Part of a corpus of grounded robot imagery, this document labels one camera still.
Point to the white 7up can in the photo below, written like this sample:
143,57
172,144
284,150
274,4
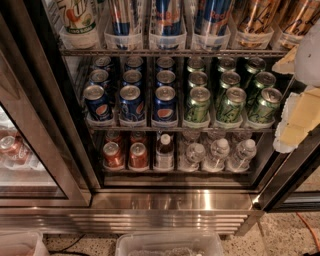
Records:
79,23

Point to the clear plastic bin left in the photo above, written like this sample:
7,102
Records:
22,244

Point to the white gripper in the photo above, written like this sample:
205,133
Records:
309,59

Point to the red bull can right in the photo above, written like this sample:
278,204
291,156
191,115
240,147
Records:
211,21

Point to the green soda can front left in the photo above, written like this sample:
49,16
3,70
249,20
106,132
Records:
196,111

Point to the clear plastic bin centre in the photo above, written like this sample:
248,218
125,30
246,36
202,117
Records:
170,243

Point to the red bull can left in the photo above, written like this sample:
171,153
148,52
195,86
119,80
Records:
125,24

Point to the clear water bottle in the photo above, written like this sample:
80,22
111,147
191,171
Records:
241,156
216,156
191,158

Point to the gold can right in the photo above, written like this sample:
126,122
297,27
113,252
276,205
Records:
298,18

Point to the dark drink bottle white cap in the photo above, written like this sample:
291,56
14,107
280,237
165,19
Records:
164,158

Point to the fridge right door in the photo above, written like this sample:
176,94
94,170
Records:
294,187

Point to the red bull can middle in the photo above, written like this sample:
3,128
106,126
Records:
168,22

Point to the green soda can front middle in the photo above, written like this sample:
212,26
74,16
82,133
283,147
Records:
231,105

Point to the blue pepsi can front right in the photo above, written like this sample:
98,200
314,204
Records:
164,107

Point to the red soda can front right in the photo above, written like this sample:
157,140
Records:
138,157

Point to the green soda can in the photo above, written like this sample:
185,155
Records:
196,111
231,105
261,111

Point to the gold can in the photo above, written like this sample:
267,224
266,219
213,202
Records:
298,18
253,19

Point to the green soda can front right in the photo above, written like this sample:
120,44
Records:
261,111

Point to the gold can left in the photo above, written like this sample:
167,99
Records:
253,19

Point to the blue pepsi can front left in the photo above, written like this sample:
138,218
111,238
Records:
97,103

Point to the blue pepsi can front middle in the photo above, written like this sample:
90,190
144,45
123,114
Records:
132,107

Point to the steel fridge left door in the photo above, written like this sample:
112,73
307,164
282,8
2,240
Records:
34,172

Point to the red soda can front left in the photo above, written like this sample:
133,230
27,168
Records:
113,156

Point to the clear plastic bin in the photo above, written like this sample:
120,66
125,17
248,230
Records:
170,243
22,244

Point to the blue pepsi can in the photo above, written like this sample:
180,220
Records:
132,107
97,103
164,107

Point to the red bull can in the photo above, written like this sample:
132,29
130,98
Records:
211,21
168,22
125,24

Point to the red soda can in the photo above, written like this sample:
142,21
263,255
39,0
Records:
138,157
113,156

